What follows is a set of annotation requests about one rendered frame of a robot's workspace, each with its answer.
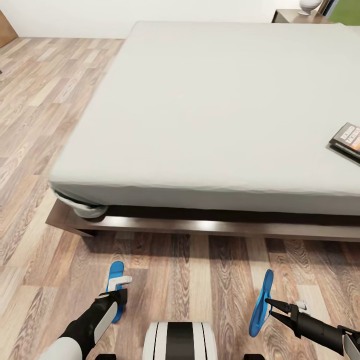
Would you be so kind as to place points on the hardback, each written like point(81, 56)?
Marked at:
point(348, 139)

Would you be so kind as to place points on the sandal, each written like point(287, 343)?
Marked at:
point(260, 310)
point(116, 271)

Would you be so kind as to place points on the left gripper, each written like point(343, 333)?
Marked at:
point(121, 295)

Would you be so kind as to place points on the robot trunk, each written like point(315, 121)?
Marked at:
point(180, 341)

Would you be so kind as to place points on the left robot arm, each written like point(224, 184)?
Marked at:
point(82, 335)

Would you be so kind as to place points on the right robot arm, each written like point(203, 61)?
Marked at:
point(338, 338)

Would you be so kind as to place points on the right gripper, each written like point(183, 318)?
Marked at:
point(302, 324)

